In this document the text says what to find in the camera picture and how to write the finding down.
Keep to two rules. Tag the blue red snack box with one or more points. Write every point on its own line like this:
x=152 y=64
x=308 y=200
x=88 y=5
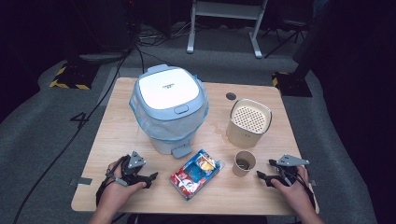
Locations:
x=193 y=179

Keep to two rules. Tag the grey flat stand foot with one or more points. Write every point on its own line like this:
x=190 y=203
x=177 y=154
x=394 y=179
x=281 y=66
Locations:
x=101 y=57

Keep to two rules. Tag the person's right hand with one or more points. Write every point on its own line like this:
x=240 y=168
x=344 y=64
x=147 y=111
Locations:
x=295 y=194

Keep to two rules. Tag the grey tape piece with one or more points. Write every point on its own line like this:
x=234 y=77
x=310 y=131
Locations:
x=313 y=183
x=81 y=181

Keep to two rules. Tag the person's left hand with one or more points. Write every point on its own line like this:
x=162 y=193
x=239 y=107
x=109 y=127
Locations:
x=116 y=194

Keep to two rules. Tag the white desk frame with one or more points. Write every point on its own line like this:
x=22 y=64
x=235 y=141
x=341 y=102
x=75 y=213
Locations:
x=227 y=9

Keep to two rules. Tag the dark round table grommet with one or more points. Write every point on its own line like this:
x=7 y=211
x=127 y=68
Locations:
x=231 y=95

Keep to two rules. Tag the black tripod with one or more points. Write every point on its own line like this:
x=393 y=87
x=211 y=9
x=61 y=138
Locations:
x=288 y=34

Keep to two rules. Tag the beige container with strainer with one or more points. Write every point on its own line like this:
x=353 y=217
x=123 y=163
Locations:
x=243 y=137

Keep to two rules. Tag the dark tea dregs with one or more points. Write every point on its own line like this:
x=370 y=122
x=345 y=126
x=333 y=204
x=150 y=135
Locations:
x=243 y=164

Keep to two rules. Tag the yellow black striped base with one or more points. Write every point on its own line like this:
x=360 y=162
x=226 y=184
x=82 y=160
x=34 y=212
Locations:
x=292 y=84
x=73 y=76

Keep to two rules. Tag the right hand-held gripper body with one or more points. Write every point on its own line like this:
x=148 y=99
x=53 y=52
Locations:
x=288 y=169

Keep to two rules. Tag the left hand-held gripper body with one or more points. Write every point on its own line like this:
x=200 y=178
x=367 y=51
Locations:
x=132 y=169

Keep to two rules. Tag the blue white pedal bin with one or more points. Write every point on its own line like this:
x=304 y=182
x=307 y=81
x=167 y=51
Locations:
x=168 y=90

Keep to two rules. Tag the clear blue-edged bin liner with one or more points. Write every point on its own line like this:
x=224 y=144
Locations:
x=162 y=127

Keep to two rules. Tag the brown paper cup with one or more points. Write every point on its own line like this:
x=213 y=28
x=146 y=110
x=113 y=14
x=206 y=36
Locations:
x=239 y=170

